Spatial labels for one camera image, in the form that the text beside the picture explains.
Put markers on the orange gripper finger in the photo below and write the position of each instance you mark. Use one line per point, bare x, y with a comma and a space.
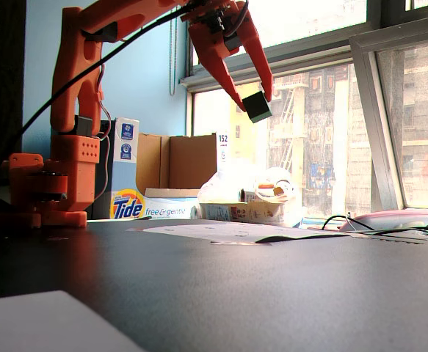
259, 55
217, 62

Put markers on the printed food carton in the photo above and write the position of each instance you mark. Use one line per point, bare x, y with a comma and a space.
235, 212

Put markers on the pink white plastic container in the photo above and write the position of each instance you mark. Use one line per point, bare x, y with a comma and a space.
393, 218

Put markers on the green cube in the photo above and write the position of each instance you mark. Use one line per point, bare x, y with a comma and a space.
257, 108

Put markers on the Tide detergent cardboard box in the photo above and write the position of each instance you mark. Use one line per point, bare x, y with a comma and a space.
125, 209

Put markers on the white plastic bag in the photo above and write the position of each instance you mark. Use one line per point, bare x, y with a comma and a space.
228, 179

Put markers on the white grid paper sheet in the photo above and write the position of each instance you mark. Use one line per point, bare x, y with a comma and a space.
217, 231

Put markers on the blank white paper sheet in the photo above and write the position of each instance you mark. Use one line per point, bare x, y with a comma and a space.
33, 322

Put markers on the black box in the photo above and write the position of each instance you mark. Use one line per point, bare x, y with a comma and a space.
101, 210

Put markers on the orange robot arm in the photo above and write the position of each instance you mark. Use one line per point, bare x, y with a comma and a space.
70, 73

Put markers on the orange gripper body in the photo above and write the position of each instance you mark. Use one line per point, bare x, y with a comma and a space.
209, 43

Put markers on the open tilted window sash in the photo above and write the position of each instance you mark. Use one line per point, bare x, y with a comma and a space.
373, 110

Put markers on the dark curtain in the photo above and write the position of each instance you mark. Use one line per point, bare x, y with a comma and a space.
0, 36

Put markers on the grey window frame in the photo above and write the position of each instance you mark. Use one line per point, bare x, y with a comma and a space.
309, 47

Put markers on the white round plastic container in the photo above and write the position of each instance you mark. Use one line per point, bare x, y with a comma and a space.
276, 183

